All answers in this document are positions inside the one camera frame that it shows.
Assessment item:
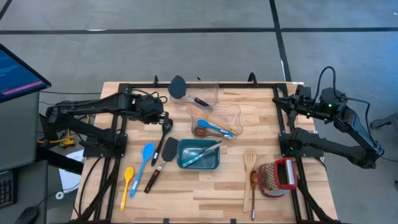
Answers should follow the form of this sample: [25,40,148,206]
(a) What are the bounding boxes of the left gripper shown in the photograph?
[133,95,170,125]

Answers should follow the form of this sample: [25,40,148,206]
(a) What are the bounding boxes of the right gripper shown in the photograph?
[272,85,323,121]

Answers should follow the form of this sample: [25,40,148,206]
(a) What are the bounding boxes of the square black spatula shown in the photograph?
[144,136,180,194]

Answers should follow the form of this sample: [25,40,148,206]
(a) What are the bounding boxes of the round black spatula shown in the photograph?
[167,74,212,108]

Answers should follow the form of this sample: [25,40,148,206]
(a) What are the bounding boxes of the black slotted spatula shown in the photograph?
[150,118,174,167]

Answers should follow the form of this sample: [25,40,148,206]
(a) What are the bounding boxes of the long blue silicone spoon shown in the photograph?
[129,142,155,198]

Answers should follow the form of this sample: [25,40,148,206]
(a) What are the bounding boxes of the teal plastic bin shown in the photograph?
[176,138,221,170]

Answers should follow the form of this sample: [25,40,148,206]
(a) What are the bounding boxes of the dark brown wooden spoon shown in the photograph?
[193,126,226,139]

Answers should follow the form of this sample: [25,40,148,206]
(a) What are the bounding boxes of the short blue silicone spoon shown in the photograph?
[197,119,234,138]

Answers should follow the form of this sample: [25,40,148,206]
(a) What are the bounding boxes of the clear plastic bin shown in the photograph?
[190,104,244,140]

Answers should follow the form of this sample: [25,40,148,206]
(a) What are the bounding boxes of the slim white utensil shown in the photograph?
[186,142,220,161]

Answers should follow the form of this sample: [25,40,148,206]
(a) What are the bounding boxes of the yellow silicone spoon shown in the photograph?
[119,166,135,213]

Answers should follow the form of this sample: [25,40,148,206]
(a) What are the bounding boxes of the red-framed box grater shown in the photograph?
[257,157,299,198]

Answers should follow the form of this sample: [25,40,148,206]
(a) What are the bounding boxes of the metal-tipped dark wooden spoon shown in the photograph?
[249,170,259,222]

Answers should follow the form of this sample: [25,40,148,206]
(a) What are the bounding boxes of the white paper sheet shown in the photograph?
[58,149,85,194]

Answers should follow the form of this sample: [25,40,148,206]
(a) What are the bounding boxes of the computer monitor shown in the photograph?
[0,43,52,103]

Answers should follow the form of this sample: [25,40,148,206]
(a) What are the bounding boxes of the black computer mouse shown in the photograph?
[14,206,40,224]

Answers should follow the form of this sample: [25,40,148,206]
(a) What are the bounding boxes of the black keyboard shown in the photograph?
[0,169,18,209]

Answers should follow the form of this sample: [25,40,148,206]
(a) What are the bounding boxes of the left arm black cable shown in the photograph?
[130,89,169,105]

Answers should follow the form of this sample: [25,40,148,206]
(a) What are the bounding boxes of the thick black cable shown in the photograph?
[77,157,103,218]

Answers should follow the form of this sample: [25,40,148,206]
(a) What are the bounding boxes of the yellow cable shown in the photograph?
[37,114,91,149]

